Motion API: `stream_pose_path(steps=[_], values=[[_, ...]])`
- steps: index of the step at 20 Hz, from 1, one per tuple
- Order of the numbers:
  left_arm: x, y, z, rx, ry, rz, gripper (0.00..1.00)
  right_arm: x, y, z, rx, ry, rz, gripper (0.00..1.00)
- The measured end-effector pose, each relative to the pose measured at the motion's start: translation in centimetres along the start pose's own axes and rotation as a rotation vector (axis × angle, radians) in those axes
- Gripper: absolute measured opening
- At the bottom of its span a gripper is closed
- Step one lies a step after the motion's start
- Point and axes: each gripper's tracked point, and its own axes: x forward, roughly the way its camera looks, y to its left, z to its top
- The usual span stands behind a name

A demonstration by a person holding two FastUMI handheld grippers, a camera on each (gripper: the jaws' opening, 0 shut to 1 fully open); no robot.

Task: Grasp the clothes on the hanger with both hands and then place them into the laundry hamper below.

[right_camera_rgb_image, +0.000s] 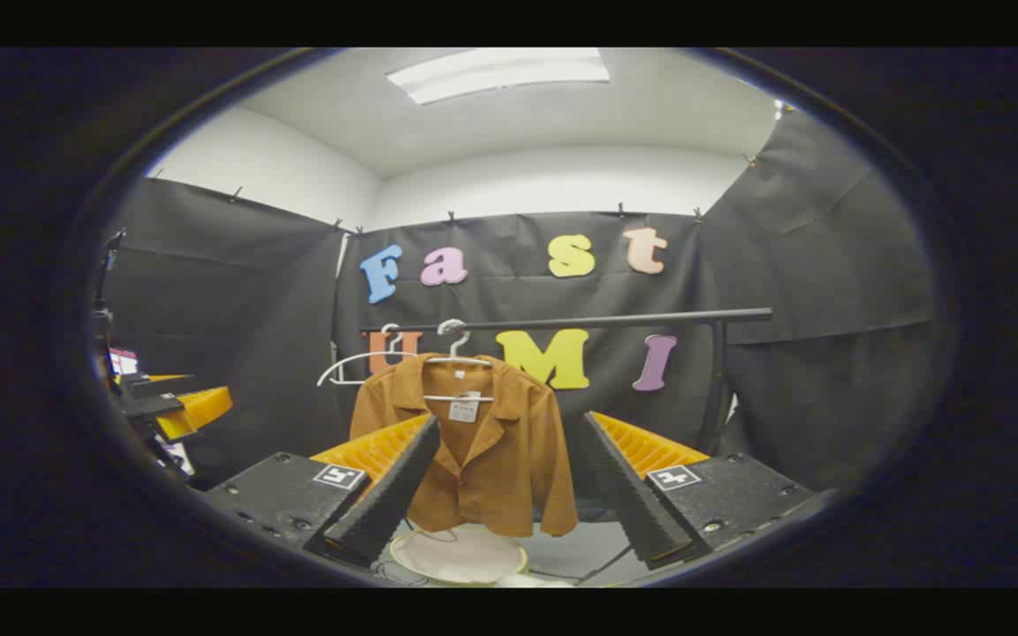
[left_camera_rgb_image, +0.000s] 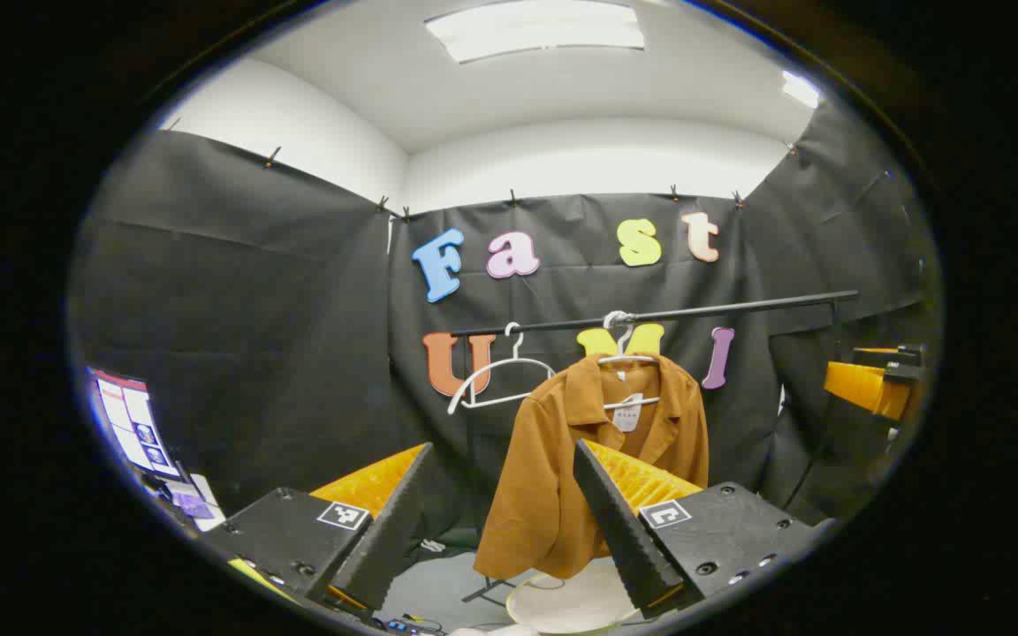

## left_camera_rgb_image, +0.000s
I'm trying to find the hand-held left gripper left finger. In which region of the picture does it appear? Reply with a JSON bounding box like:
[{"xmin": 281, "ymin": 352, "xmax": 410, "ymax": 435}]
[{"xmin": 198, "ymin": 442, "xmax": 436, "ymax": 619}]

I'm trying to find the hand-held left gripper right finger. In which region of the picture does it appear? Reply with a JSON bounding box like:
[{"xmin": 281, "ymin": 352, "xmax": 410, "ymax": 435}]
[{"xmin": 573, "ymin": 439, "xmax": 832, "ymax": 619}]

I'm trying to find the brown jacket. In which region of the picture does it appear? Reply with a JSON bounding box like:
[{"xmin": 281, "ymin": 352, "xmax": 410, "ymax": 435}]
[{"xmin": 474, "ymin": 353, "xmax": 711, "ymax": 581}]

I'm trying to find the black clothes rack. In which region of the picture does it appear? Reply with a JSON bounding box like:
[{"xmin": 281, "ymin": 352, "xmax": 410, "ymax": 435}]
[{"xmin": 452, "ymin": 290, "xmax": 861, "ymax": 606}]

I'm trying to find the white plastic clothes hanger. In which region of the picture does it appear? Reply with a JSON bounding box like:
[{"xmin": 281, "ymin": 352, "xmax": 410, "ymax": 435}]
[
  {"xmin": 597, "ymin": 311, "xmax": 662, "ymax": 412},
  {"xmin": 447, "ymin": 322, "xmax": 558, "ymax": 416}
]

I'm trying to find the white paper sheet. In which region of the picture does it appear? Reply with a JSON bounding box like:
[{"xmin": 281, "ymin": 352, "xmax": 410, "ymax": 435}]
[{"xmin": 163, "ymin": 473, "xmax": 227, "ymax": 533}]

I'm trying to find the black backdrop cloth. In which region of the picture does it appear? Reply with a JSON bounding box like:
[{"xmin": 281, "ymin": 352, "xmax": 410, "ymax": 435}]
[{"xmin": 67, "ymin": 93, "xmax": 943, "ymax": 566}]

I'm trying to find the computer monitor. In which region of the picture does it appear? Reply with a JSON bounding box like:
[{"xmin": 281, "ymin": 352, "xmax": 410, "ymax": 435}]
[{"xmin": 85, "ymin": 367, "xmax": 183, "ymax": 482}]

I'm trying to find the small ceiling light panel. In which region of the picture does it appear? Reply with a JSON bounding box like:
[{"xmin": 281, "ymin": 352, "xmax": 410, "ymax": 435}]
[{"xmin": 781, "ymin": 71, "xmax": 821, "ymax": 109}]

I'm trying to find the large ceiling light panel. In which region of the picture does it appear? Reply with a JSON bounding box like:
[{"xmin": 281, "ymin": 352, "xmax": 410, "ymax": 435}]
[{"xmin": 425, "ymin": 0, "xmax": 647, "ymax": 64}]

